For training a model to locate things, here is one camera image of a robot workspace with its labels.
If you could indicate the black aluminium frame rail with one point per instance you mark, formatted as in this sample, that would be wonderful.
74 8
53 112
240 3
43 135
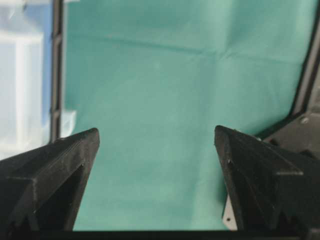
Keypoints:
56 69

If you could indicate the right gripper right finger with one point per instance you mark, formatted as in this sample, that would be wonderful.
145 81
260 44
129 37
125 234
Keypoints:
270 188

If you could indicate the clear plastic storage case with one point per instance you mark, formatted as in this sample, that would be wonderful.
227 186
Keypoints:
21 78

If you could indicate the blue cloth liner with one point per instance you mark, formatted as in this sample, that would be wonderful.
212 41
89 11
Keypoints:
46 21

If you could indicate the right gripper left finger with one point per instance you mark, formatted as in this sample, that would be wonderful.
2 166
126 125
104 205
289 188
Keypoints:
42 189

